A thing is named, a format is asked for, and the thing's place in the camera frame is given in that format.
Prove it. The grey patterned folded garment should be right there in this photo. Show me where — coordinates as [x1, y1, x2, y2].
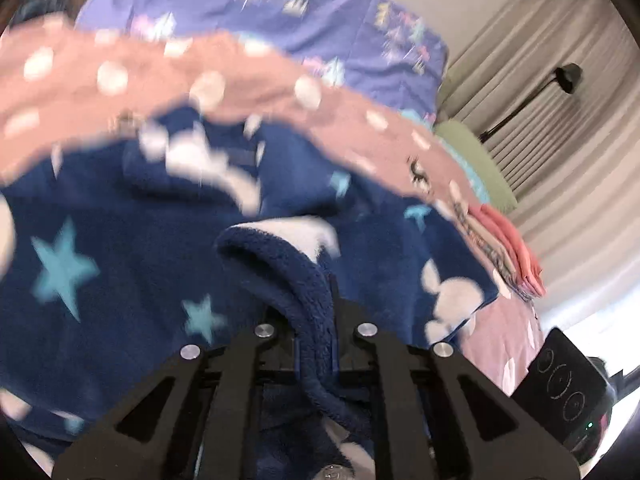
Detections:
[450, 199, 523, 291]

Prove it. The black floor lamp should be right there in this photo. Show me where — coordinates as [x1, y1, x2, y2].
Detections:
[478, 63, 584, 144]

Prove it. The light teal sheet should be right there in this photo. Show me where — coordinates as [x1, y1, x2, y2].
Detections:
[462, 157, 493, 206]

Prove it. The coral folded garment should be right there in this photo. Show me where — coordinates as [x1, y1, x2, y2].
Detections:
[477, 202, 547, 298]

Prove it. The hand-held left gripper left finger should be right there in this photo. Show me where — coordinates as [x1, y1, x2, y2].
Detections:
[52, 306, 303, 480]

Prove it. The beige curtain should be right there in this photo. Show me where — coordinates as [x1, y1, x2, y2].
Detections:
[440, 0, 640, 313]

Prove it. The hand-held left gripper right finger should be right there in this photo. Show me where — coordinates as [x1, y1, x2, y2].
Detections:
[330, 285, 585, 480]

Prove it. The navy star-print fleece garment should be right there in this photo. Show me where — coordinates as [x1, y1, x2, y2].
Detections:
[0, 105, 501, 480]

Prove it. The pink polka-dot blanket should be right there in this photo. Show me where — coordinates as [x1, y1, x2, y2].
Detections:
[0, 25, 547, 398]

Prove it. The large green pillow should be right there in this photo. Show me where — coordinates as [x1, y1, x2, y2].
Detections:
[432, 120, 519, 217]

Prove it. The teal knit blanket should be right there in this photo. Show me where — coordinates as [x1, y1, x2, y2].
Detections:
[17, 0, 73, 23]

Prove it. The purple tree-print sheet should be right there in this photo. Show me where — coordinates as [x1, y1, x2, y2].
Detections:
[75, 0, 449, 117]

